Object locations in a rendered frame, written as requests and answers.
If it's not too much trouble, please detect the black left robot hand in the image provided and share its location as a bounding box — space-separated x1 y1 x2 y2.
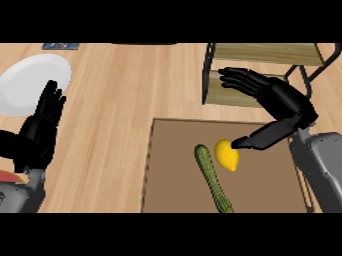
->
0 79 68 174

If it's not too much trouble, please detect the blue patterned flat object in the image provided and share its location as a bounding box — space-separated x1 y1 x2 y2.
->
41 43 81 51

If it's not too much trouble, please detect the yellow lemon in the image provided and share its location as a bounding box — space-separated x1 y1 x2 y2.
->
214 137 240 173

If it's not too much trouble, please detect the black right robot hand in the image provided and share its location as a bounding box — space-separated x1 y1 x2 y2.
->
217 66 320 151

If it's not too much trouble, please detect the white round plate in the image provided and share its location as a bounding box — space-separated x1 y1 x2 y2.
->
0 53 74 117

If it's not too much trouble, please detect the green cucumber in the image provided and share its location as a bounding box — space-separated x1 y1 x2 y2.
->
193 143 236 214

